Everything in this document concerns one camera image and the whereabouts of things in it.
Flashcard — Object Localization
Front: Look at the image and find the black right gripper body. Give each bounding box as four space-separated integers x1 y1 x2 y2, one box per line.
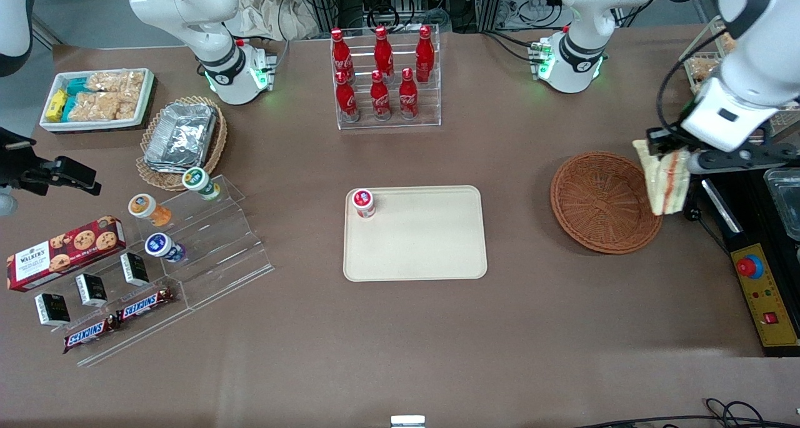
0 127 49 196

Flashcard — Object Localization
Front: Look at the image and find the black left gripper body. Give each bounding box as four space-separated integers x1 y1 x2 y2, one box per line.
646 124 696 157

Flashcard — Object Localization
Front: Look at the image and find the triangular sandwich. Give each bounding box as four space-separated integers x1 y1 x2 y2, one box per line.
632 139 692 217

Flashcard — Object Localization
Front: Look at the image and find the round brown wicker basket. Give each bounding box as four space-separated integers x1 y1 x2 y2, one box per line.
550 151 664 255

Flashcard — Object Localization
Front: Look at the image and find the oval light wicker basket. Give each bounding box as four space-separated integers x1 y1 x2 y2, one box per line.
136 96 228 192

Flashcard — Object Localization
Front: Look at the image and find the beige plastic tray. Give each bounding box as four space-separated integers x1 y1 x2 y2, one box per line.
343 186 488 282

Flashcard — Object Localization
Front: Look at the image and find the yellow snack pack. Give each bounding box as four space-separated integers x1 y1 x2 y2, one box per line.
46 89 69 122

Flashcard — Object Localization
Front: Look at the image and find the red Walkers cookie box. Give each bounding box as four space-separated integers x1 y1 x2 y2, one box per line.
6 215 127 292

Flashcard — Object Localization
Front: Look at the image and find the orange lid yogurt cup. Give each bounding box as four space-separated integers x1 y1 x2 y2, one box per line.
128 193 173 228

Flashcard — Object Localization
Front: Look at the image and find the small black white box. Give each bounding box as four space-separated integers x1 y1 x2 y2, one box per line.
34 292 71 327
75 273 109 308
120 252 151 287

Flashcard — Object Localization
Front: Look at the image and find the blue lid yogurt cup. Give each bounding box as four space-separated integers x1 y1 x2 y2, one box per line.
144 232 186 264

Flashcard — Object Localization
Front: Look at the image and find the white rectangular snack bin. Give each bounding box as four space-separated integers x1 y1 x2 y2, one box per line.
39 68 156 133

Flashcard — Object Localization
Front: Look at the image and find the silver foil container stack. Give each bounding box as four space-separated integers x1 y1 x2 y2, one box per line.
143 102 218 173

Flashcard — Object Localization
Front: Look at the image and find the clear plastic container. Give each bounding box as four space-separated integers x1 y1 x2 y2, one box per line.
764 169 800 242

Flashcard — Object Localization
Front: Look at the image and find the green lid yogurt cup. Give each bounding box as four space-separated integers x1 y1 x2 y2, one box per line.
182 167 221 202

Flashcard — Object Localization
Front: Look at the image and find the red emergency stop button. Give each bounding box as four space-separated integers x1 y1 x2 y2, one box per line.
736 252 765 281

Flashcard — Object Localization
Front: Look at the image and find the Snickers chocolate bar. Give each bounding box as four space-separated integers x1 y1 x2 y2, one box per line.
62 316 120 355
116 287 176 324

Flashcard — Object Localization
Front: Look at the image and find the clear acrylic step stand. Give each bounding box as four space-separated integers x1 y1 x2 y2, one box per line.
65 174 275 368

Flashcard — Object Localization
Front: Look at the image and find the black yellow control box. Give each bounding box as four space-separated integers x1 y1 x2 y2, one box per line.
700 166 800 359

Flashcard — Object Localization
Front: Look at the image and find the clear acrylic bottle rack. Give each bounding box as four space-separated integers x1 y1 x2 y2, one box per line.
330 24 442 131

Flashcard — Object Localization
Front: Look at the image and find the beige crumpled cloth bag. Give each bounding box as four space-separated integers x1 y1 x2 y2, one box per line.
224 0 321 42

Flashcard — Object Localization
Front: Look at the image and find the red cola bottle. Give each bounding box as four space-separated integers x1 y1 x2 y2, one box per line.
331 28 355 82
374 26 395 79
416 25 435 84
399 67 419 121
370 70 393 122
335 71 361 123

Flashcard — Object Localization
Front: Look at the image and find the red lid yogurt cup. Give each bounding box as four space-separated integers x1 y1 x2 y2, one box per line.
352 189 377 220

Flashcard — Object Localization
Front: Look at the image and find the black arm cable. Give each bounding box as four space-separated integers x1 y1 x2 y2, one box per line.
654 27 729 142

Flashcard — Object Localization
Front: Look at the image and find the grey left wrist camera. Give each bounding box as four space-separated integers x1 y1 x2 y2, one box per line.
687 141 798 174

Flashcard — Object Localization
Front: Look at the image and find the black cable with plug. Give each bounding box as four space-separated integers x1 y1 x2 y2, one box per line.
682 191 733 255

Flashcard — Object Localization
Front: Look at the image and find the white wire basket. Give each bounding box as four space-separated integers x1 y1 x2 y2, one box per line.
679 14 800 136

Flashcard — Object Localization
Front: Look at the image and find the black floor cable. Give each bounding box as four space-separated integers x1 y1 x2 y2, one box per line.
572 397 800 428

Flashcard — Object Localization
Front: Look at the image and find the aluminium frame rack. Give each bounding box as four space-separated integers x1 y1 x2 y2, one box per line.
289 0 566 34

